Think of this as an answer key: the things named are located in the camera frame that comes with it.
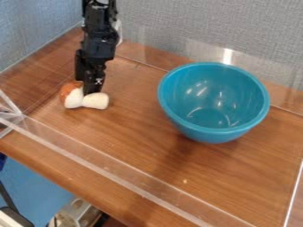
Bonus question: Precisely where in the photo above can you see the clear acrylic back barrier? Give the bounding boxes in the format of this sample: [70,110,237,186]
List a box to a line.
[118,21,303,116]

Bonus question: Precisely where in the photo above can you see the blue plastic bowl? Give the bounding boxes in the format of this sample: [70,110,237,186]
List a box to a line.
[157,62,269,144]

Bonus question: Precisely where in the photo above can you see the white brown-capped toy mushroom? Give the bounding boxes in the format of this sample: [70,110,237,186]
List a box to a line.
[58,82,109,110]

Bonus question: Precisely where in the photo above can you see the clear acrylic front barrier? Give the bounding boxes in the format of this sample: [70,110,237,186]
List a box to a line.
[0,115,254,227]

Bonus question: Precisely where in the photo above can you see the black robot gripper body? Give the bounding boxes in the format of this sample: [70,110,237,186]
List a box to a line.
[80,3,120,68]

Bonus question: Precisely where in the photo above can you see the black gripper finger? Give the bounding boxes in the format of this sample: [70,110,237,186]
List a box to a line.
[82,70,105,95]
[74,50,84,81]

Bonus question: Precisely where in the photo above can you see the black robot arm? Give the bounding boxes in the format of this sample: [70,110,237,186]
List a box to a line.
[74,0,120,96]

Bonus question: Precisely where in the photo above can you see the clear acrylic barrier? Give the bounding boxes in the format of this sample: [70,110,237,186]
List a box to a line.
[0,115,254,227]
[118,21,303,116]

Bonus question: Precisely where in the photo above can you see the clear acrylic left bracket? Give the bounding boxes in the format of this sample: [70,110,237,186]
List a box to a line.
[0,90,24,139]

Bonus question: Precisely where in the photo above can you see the white device under table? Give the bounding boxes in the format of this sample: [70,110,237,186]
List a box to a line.
[46,199,101,227]

